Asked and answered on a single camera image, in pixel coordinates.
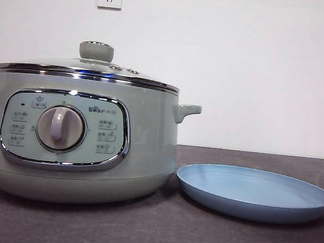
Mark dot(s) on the glass lid with green knob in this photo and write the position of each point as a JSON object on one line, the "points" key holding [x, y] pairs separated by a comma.
{"points": [[97, 52]]}

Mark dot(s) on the pale green electric steamer pot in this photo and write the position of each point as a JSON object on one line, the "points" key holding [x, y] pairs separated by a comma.
{"points": [[147, 154]]}

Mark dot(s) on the blue round plate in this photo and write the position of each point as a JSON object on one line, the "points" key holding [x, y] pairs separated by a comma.
{"points": [[243, 198]]}

